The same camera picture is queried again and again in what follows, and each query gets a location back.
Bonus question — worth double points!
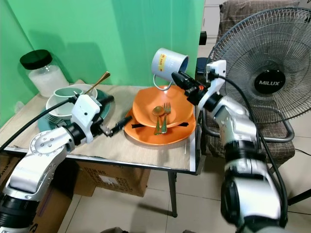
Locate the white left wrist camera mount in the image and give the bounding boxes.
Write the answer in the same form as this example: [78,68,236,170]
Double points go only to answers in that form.
[72,94,103,142]

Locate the small cardboard box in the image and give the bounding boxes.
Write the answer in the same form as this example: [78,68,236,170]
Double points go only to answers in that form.
[73,160,151,198]

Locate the pale green bowl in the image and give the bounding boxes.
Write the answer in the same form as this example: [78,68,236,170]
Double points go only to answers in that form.
[46,88,84,120]

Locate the white bowl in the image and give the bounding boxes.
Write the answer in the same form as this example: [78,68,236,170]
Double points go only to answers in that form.
[70,83,98,96]

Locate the brown patterned chair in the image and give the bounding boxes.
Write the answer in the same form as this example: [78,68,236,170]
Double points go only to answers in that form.
[198,0,311,166]

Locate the black metal table leg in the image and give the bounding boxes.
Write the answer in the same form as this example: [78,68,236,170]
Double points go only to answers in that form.
[167,171,178,218]

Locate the grey Milux fan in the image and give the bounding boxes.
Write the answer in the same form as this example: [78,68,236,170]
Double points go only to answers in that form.
[199,7,311,144]

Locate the glass jar with black lid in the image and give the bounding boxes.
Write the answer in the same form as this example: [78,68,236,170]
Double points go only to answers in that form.
[19,50,66,98]

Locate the short gold spoon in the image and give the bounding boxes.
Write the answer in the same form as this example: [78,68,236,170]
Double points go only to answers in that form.
[152,106,166,135]

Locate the small orange plate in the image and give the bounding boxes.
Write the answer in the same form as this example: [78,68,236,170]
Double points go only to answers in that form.
[131,86,195,129]

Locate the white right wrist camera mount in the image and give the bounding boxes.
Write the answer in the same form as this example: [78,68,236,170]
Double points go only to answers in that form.
[204,60,228,110]

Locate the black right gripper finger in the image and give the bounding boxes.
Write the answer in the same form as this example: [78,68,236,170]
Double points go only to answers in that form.
[171,71,190,88]

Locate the green backdrop cloth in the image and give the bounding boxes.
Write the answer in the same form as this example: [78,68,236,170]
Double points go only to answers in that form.
[0,0,206,130]

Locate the large orange plate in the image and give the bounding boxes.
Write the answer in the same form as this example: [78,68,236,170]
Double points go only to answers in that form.
[124,109,196,146]

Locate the white mug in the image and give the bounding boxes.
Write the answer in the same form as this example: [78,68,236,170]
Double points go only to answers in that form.
[151,48,189,91]

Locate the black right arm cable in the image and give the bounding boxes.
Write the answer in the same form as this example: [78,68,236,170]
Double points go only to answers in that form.
[215,74,290,224]

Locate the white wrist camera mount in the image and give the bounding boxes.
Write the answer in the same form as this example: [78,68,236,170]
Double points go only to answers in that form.
[72,94,103,142]
[204,60,228,110]

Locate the teal plate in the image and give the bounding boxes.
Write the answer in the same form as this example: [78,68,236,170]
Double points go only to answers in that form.
[38,90,113,132]

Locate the long gold spoon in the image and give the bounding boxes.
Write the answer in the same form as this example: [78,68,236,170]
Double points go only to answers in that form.
[82,71,111,96]

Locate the gold fork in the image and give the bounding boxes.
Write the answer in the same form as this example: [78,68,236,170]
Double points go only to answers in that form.
[160,103,172,134]

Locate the large cardboard box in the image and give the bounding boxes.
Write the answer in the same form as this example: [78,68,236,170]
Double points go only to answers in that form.
[0,150,74,233]

